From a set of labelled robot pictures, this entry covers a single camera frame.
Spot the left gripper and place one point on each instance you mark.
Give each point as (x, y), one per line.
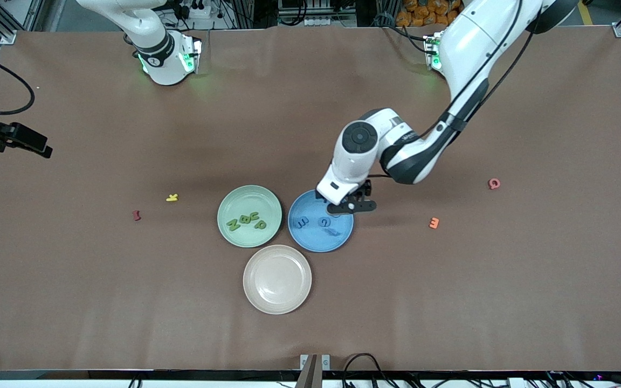
(366, 188)

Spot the blue foam letter X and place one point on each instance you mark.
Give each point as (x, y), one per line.
(332, 232)

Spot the blue foam letter G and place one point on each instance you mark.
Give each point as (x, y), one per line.
(319, 222)

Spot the blue foam letter E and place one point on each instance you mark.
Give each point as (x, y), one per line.
(302, 221)

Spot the green foam letter p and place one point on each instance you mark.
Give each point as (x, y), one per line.
(259, 224)

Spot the green foam letter B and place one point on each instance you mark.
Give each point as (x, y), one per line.
(245, 219)

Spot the green foam letter N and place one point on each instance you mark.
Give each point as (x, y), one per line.
(232, 223)

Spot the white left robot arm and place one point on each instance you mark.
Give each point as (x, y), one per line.
(359, 156)

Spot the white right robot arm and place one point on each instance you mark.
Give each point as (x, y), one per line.
(165, 59)

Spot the blue plate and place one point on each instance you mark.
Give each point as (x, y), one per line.
(316, 242)

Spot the orange foam letter E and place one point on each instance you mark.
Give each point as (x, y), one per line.
(434, 222)

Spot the light green plate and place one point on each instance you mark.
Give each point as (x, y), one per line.
(249, 237)

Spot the beige plate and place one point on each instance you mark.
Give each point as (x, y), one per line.
(277, 279)

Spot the red foam letter G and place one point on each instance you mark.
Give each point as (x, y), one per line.
(490, 184)

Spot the yellow foam letter K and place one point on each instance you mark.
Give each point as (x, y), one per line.
(172, 198)

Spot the white power strip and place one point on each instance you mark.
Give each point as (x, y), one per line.
(200, 11)
(332, 21)

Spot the orange fruit pile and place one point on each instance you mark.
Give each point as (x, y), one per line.
(429, 11)

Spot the black table edge strip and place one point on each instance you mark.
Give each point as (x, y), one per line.
(73, 374)

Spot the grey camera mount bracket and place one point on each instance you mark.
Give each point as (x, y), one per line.
(310, 372)

